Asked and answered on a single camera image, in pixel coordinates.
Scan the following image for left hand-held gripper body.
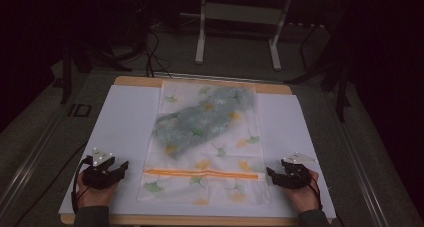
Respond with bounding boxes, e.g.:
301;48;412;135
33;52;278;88
81;147;125;190

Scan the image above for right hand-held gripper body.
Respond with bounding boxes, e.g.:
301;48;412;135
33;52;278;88
273;152;318;190

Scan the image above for leaf-print mesh laundry bag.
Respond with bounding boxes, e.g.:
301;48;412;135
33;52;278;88
136;79;272;207

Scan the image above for grey-green garment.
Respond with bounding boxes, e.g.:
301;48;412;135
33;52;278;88
152;86;256;161

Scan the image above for person's left hand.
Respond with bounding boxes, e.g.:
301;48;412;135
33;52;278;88
76;179;120;209

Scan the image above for person's right hand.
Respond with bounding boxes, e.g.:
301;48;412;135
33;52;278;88
282;169;322;214

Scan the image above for white table mat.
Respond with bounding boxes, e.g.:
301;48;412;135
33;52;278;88
58;84;337;220

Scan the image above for black tripod stand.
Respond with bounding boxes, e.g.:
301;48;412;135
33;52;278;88
283;6;353;124

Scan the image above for black stand legs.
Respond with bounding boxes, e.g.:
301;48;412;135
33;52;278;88
59;40;134;105

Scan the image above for white metal stand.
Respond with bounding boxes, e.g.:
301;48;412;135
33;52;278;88
194;0;294;71

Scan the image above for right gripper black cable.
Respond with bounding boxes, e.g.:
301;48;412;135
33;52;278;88
299;170;324;211

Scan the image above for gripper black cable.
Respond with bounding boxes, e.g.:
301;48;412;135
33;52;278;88
70;155;94;215
299;170;324;211

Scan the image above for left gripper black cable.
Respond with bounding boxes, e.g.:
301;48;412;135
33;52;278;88
70;155;94;215

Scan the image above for black floor cables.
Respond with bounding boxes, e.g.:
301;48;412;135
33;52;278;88
143;30;174;80

